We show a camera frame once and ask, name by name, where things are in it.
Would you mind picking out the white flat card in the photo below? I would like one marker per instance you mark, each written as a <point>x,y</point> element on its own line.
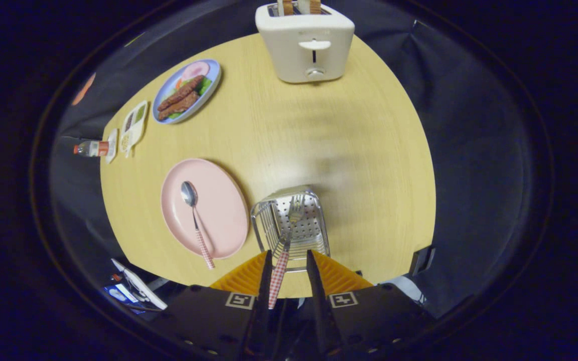
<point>141,288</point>

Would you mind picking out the white divided condiment tray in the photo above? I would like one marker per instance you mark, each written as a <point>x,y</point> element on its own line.
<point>133,130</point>

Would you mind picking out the blue packet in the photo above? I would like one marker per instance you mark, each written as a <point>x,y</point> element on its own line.
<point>121,296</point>

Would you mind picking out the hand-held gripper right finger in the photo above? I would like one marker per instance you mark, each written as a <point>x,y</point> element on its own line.
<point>319,301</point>

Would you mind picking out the white toaster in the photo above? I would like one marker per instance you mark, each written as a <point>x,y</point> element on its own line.
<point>289,60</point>

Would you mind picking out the white square coaster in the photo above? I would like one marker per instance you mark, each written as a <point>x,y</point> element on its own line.
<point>112,145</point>

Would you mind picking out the black backdrop cloth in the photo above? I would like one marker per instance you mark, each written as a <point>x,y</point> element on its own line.
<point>469,150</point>

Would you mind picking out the brown toast slice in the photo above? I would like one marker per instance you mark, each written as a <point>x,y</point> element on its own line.
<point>285,7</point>
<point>315,6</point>

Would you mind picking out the pink ham slice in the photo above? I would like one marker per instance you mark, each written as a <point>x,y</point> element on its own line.
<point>195,70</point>

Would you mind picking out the pink plate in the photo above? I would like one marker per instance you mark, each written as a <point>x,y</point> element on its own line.
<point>219,200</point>

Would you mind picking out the metal drain basket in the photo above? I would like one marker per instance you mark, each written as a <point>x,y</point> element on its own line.
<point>311,230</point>

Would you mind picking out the blue plate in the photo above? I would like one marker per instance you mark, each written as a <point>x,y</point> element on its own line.
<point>212,72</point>

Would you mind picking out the clear bottle red label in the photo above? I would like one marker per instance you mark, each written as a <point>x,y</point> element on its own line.
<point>91,149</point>

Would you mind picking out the green lettuce leaf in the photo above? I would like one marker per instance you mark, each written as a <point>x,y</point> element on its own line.
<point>204,86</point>

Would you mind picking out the black table bracket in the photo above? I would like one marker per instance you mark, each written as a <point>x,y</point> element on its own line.
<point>422,259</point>

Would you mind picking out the brown sausage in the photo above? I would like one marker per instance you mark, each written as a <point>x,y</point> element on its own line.
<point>181,93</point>
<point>181,106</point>

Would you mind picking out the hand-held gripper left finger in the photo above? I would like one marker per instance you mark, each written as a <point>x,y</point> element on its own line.
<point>264,301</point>

